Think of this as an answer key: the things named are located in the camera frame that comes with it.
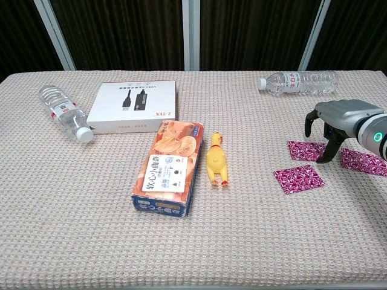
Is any clear water bottle red print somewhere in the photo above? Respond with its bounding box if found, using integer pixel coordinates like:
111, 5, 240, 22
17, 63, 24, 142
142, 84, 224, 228
258, 71, 339, 97

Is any grey metal partition post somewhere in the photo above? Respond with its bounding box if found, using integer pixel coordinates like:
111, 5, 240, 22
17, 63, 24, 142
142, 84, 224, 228
33, 0, 76, 72
182, 0, 202, 72
298, 0, 332, 72

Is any orange cookie box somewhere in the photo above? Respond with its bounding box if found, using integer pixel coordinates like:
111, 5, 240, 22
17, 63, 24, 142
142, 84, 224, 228
131, 120, 205, 218

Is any clear water bottle white label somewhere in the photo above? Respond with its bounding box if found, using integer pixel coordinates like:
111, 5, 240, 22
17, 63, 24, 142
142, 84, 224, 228
38, 85, 94, 143

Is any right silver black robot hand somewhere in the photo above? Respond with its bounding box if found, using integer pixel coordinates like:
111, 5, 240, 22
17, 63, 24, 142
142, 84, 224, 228
304, 99, 385, 164

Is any white flat product box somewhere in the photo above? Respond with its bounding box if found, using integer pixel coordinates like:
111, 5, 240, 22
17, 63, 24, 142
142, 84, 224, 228
86, 80, 177, 135

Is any pink woven table cloth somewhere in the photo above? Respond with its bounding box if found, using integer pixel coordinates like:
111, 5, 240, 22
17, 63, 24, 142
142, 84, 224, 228
0, 69, 387, 283

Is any dark brown curtain panel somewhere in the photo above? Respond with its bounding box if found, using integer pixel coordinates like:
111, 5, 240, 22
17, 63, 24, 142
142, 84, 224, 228
307, 0, 387, 73
199, 0, 317, 72
0, 0, 64, 83
50, 0, 185, 72

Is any pink patterned card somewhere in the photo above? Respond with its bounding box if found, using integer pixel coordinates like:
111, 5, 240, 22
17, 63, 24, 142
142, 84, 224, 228
287, 140, 329, 163
273, 164, 325, 196
340, 147, 387, 177

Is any yellow rubber chicken toy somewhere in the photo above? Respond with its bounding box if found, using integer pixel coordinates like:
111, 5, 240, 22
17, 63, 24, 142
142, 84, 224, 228
206, 132, 230, 186

